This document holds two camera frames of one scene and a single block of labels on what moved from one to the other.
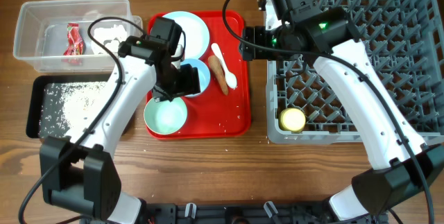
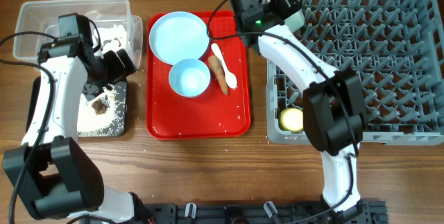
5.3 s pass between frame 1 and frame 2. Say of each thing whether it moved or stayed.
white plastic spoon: stayed
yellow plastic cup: stayed
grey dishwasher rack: stayed
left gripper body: moved
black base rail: stayed
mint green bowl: moved
